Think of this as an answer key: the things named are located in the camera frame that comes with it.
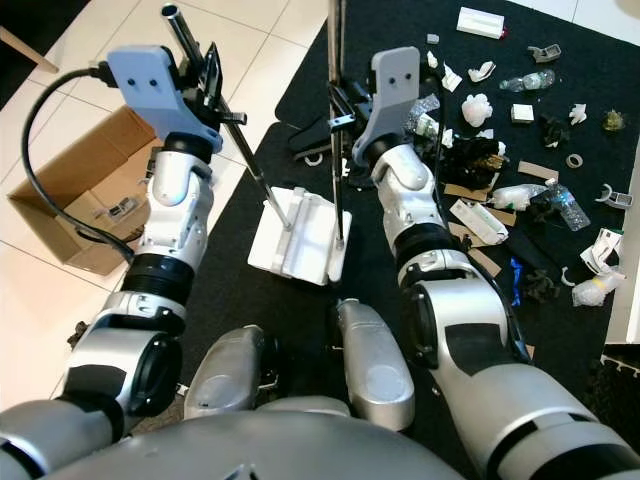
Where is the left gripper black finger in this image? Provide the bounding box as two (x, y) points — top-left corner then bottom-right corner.
(198, 44), (227, 101)

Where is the black floor mat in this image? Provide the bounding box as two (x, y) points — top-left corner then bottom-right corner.
(165, 0), (640, 441)

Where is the black curved plastic part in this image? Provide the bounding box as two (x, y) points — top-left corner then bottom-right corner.
(288, 115), (336, 156)

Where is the pointed white paper scrap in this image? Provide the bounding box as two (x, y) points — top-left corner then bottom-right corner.
(440, 63), (463, 93)

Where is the crumpled white paper ball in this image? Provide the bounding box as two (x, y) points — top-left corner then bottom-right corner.
(460, 93), (494, 128)

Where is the curled white paper scrap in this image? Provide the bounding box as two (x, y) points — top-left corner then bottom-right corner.
(467, 62), (497, 83)

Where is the black pile with gold bits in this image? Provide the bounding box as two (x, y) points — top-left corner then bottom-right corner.
(445, 130), (511, 191)

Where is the small grey plastic part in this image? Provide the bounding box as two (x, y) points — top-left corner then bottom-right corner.
(108, 197), (143, 219)

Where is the white rectangular box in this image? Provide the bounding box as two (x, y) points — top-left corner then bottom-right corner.
(456, 6), (507, 39)

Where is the white pack with green print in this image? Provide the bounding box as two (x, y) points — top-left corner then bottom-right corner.
(450, 198), (511, 246)

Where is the small clear plastic bottle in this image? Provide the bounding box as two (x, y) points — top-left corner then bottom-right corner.
(498, 69), (556, 93)

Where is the open brown cardboard box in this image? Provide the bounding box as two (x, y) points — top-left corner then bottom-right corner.
(8, 103), (171, 276)

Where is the crushed clear plastic bottle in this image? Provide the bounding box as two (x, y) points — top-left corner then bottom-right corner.
(492, 183), (553, 209)

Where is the wooden furniture leg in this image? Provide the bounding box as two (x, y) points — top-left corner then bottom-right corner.
(0, 25), (61, 73)

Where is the brown cardboard strip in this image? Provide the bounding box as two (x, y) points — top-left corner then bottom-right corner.
(517, 160), (561, 183)

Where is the small grey stapler-like tool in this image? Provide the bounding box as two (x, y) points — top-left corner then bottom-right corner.
(528, 44), (562, 63)

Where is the black tangled clump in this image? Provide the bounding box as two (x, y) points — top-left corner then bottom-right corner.
(66, 320), (91, 349)
(538, 115), (571, 149)
(525, 268), (561, 301)

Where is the small brown cardboard piece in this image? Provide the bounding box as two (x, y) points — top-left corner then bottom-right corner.
(468, 248), (501, 276)

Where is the clear ribbed plastic bottle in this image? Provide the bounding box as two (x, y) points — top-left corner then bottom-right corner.
(547, 183), (591, 231)

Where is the small blue object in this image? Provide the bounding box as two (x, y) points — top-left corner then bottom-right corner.
(508, 258), (526, 299)

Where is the olive dried plant ball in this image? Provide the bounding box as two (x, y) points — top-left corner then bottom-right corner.
(601, 109), (627, 134)

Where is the silver robot right leg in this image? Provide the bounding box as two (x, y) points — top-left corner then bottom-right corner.
(335, 297), (417, 433)

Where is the silver robot leg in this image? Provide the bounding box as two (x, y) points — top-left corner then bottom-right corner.
(335, 297), (417, 433)
(180, 322), (273, 419)

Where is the silver robot left leg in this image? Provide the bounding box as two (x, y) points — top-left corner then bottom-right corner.
(180, 322), (273, 419)

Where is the white and grey plastic clip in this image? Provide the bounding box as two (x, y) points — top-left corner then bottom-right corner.
(597, 184), (633, 209)

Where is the white carton with black print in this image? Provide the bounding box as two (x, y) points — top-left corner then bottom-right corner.
(582, 228), (625, 276)

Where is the crumpled white plastic bag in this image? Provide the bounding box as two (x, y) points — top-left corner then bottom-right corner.
(572, 272), (626, 308)

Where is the grey robot torso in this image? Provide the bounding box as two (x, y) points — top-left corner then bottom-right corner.
(50, 395), (476, 480)

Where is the black grille basket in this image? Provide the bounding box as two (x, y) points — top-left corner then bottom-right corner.
(585, 350), (640, 426)

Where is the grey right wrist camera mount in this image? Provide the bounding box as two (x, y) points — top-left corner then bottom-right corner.
(353, 47), (421, 166)

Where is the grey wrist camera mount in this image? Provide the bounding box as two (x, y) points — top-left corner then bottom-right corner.
(353, 47), (421, 166)
(105, 45), (223, 153)

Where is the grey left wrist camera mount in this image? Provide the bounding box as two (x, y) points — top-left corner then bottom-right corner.
(105, 45), (223, 153)

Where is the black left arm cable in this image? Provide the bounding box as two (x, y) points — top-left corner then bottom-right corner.
(28, 65), (151, 251)

